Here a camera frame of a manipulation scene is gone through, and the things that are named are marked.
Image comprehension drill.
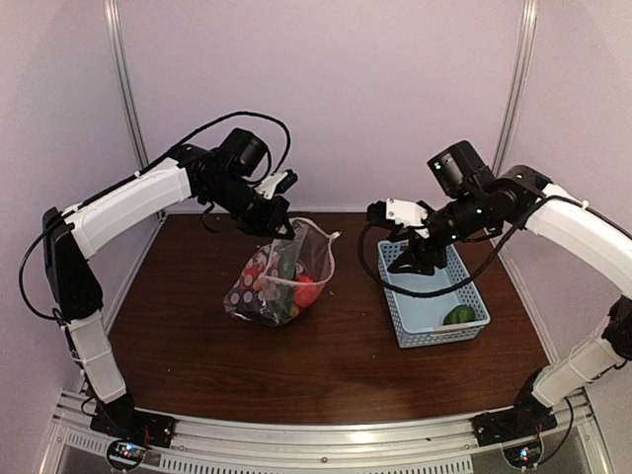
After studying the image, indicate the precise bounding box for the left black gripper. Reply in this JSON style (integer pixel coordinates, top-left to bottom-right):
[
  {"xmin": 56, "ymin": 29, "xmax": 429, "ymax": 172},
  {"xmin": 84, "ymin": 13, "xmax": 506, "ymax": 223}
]
[{"xmin": 203, "ymin": 174, "xmax": 295, "ymax": 240}]

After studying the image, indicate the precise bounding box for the green cucumber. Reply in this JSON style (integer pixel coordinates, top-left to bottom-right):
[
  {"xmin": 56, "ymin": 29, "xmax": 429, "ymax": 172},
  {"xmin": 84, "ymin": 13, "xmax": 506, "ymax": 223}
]
[{"xmin": 277, "ymin": 251, "xmax": 296, "ymax": 322}]

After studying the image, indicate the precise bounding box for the clear zip top bag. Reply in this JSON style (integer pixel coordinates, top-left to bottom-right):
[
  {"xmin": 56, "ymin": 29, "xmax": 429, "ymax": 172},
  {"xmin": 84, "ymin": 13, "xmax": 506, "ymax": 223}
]
[{"xmin": 223, "ymin": 217, "xmax": 341, "ymax": 327}]

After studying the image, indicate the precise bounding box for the red lychee fruit bunch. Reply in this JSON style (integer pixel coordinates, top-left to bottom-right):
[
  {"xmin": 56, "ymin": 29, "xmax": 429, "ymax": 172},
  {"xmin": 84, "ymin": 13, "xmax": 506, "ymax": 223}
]
[{"xmin": 239, "ymin": 262, "xmax": 267, "ymax": 292}]

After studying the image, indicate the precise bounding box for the light blue plastic basket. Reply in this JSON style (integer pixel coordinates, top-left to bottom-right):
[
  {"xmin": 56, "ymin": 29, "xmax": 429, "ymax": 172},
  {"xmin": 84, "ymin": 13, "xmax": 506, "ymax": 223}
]
[{"xmin": 377, "ymin": 239, "xmax": 493, "ymax": 351}]

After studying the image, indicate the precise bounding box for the red wax apple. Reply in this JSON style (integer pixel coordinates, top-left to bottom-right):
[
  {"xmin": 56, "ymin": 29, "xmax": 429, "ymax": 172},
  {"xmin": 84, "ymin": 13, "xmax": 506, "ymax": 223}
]
[{"xmin": 293, "ymin": 275, "xmax": 320, "ymax": 309}]

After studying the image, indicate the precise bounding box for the green pepper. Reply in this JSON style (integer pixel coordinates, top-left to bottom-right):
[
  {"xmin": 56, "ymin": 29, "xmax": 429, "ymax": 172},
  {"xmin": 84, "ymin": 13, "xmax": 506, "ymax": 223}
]
[{"xmin": 442, "ymin": 305, "xmax": 476, "ymax": 326}]

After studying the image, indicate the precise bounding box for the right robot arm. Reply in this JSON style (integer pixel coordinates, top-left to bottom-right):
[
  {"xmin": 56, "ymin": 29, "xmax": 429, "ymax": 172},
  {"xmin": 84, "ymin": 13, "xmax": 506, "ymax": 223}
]
[{"xmin": 377, "ymin": 140, "xmax": 631, "ymax": 436}]

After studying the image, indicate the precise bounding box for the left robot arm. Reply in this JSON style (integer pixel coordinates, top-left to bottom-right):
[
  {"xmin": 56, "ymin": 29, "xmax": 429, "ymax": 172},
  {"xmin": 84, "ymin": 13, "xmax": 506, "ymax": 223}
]
[{"xmin": 42, "ymin": 128, "xmax": 298, "ymax": 438}]

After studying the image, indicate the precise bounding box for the right round circuit board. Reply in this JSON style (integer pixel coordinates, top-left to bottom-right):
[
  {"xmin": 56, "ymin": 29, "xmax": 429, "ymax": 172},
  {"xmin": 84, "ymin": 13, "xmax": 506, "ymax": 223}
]
[{"xmin": 503, "ymin": 441, "xmax": 542, "ymax": 470}]

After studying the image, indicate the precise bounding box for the round circuit board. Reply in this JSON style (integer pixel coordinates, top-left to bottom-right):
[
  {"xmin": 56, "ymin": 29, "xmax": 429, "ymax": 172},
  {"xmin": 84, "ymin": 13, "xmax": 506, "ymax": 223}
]
[
  {"xmin": 106, "ymin": 439, "xmax": 147, "ymax": 470},
  {"xmin": 503, "ymin": 441, "xmax": 542, "ymax": 470}
]

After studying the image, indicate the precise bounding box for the left round circuit board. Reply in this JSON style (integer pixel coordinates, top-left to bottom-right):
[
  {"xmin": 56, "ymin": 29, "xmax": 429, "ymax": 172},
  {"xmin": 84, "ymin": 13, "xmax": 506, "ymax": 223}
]
[{"xmin": 106, "ymin": 439, "xmax": 147, "ymax": 470}]

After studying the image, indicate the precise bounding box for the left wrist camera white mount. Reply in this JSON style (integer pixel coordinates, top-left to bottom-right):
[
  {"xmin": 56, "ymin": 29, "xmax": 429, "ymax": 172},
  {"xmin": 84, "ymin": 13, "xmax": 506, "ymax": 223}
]
[{"xmin": 255, "ymin": 169, "xmax": 298, "ymax": 200}]

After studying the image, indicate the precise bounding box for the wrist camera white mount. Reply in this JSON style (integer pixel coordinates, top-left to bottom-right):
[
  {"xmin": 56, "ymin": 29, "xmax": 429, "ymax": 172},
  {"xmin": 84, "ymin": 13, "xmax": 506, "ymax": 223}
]
[
  {"xmin": 366, "ymin": 198, "xmax": 430, "ymax": 241},
  {"xmin": 255, "ymin": 169, "xmax": 298, "ymax": 200}
]

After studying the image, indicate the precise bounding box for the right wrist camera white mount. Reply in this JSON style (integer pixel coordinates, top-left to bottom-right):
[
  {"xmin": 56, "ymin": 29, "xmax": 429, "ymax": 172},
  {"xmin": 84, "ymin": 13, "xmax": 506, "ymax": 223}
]
[{"xmin": 366, "ymin": 198, "xmax": 430, "ymax": 241}]

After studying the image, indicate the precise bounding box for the right black cable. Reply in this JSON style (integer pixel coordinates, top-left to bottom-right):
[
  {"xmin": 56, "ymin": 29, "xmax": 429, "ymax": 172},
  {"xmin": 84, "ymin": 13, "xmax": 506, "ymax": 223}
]
[{"xmin": 357, "ymin": 195, "xmax": 549, "ymax": 298}]

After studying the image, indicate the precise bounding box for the black cable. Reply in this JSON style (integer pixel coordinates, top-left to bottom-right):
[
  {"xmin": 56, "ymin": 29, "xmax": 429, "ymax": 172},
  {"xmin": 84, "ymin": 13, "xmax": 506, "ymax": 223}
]
[
  {"xmin": 357, "ymin": 195, "xmax": 549, "ymax": 298},
  {"xmin": 18, "ymin": 111, "xmax": 292, "ymax": 320}
]

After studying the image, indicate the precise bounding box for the left black cable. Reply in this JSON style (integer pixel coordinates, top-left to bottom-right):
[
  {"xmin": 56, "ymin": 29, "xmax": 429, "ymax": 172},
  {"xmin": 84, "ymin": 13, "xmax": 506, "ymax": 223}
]
[{"xmin": 18, "ymin": 111, "xmax": 292, "ymax": 320}]

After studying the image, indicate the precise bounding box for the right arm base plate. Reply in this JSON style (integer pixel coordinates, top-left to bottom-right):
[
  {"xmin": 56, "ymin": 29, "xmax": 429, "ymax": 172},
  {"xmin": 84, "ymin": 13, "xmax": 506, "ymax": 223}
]
[{"xmin": 471, "ymin": 408, "xmax": 558, "ymax": 447}]

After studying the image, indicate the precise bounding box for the right aluminium frame post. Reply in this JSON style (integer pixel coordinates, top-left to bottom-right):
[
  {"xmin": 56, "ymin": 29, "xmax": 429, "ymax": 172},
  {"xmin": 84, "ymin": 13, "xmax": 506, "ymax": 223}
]
[{"xmin": 492, "ymin": 0, "xmax": 539, "ymax": 175}]

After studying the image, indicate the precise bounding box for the aluminium frame post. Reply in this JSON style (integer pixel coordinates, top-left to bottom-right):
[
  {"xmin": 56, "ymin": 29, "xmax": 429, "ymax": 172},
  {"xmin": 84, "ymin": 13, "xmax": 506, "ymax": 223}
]
[
  {"xmin": 103, "ymin": 0, "xmax": 149, "ymax": 168},
  {"xmin": 492, "ymin": 0, "xmax": 539, "ymax": 175}
]

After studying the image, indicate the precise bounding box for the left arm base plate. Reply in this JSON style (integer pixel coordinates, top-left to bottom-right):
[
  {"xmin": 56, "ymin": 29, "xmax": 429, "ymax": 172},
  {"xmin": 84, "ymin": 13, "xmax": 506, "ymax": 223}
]
[{"xmin": 90, "ymin": 411, "xmax": 176, "ymax": 448}]

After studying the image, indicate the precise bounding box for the left aluminium frame post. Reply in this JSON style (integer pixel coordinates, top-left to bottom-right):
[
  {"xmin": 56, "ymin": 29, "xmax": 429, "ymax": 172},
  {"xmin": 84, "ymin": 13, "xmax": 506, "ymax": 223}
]
[{"xmin": 103, "ymin": 0, "xmax": 149, "ymax": 168}]

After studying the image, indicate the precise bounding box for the front aluminium rail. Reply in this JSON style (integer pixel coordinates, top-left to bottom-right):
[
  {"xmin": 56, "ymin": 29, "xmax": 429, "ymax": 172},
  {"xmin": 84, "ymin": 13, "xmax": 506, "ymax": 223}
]
[{"xmin": 48, "ymin": 412, "xmax": 601, "ymax": 474}]

